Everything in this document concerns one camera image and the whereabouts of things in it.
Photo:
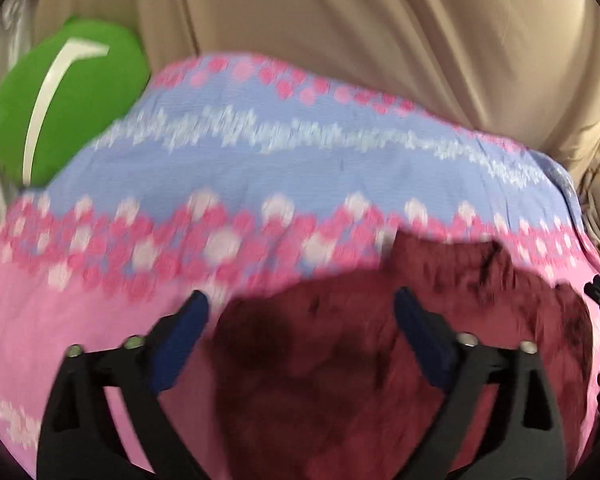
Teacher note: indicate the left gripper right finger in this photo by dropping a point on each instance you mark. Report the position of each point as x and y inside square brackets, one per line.
[523, 438]

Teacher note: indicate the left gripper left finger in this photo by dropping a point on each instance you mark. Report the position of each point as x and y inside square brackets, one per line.
[79, 439]

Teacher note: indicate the dark red quilted jacket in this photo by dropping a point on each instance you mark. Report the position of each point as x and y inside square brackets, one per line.
[317, 382]

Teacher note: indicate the pink blue floral bedsheet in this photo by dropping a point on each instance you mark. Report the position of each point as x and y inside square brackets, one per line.
[238, 173]

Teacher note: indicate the green pillow white stripe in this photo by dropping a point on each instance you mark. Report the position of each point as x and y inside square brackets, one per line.
[65, 92]

